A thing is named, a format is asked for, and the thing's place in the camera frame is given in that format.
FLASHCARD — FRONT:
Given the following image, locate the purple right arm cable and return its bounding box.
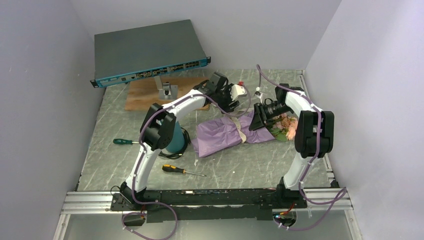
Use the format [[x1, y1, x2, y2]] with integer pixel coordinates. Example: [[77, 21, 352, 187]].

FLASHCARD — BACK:
[[256, 64, 347, 232]]

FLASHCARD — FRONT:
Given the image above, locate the grey metal stand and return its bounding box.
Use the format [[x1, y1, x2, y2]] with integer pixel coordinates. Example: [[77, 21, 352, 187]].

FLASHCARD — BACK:
[[154, 76, 178, 101]]

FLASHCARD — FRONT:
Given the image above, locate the teal vase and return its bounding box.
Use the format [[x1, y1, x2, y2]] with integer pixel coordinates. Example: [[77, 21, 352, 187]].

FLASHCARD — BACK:
[[165, 121, 185, 154]]

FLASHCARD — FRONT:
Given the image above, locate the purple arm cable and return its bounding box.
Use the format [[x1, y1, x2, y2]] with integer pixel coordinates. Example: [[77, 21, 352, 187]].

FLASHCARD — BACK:
[[120, 84, 252, 240], [256, 64, 347, 232]]

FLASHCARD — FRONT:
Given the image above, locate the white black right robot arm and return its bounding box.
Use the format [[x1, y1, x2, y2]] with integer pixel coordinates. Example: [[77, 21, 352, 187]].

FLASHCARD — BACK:
[[249, 83, 335, 208]]

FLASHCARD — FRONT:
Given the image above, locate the orange black screwdriver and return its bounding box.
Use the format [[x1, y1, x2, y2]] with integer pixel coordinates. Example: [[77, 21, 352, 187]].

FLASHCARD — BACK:
[[161, 164, 206, 177]]

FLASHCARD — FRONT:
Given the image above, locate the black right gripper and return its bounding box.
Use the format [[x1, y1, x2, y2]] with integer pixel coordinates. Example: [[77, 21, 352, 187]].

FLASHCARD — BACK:
[[248, 102, 292, 131]]

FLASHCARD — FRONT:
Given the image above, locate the beige ribbon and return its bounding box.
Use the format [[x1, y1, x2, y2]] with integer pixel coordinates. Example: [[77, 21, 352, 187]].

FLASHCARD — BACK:
[[229, 108, 253, 143]]

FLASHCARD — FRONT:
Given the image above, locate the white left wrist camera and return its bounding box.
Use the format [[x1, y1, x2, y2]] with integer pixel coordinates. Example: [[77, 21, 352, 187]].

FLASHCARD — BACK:
[[230, 81, 248, 102]]

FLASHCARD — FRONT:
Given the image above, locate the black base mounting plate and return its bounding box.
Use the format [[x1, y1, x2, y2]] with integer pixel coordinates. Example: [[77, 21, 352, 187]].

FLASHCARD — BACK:
[[110, 186, 308, 223]]

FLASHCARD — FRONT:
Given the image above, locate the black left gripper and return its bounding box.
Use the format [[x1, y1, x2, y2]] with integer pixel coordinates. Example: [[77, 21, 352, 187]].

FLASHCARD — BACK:
[[214, 84, 240, 115]]

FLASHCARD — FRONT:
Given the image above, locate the green handled screwdriver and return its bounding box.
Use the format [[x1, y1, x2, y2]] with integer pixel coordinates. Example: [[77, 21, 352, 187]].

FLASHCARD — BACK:
[[112, 138, 138, 145]]

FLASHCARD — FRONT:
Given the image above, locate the grey teal network switch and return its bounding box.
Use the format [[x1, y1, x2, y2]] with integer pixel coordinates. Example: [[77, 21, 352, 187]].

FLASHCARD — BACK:
[[90, 19, 211, 88]]

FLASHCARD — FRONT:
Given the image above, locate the black coiled cable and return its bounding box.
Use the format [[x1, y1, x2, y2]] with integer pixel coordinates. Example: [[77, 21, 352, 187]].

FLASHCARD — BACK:
[[158, 128, 192, 160]]

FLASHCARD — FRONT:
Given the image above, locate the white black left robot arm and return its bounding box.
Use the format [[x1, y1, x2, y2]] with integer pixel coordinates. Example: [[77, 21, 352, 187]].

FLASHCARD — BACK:
[[119, 72, 250, 210]]

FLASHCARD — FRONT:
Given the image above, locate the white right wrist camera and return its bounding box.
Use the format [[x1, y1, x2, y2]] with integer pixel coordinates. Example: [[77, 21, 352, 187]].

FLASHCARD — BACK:
[[254, 86, 263, 98]]

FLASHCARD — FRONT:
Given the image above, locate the aluminium frame rail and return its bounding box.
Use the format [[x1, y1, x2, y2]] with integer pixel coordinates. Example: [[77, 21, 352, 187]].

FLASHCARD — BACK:
[[53, 188, 363, 240]]

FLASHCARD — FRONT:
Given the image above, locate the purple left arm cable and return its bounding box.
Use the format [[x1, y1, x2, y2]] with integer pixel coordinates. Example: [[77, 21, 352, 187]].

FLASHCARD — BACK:
[[120, 84, 252, 240]]

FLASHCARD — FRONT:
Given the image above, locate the purple flower bouquet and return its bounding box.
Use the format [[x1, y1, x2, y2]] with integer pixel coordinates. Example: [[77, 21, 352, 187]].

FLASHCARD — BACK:
[[192, 113, 298, 158]]

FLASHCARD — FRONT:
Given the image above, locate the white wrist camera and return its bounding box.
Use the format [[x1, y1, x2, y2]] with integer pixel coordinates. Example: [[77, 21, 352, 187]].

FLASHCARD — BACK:
[[230, 81, 248, 102], [254, 86, 263, 98]]

